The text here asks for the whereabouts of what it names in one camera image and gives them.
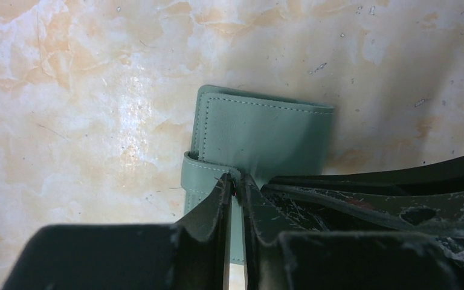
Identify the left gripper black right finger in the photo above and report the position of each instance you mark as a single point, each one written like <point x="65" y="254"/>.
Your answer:
<point x="281" y="254"/>

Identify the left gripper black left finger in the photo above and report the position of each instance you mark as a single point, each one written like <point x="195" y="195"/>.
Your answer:
<point x="192" y="253"/>

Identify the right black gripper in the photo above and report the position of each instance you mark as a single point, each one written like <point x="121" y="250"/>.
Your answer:
<point x="427" y="199"/>

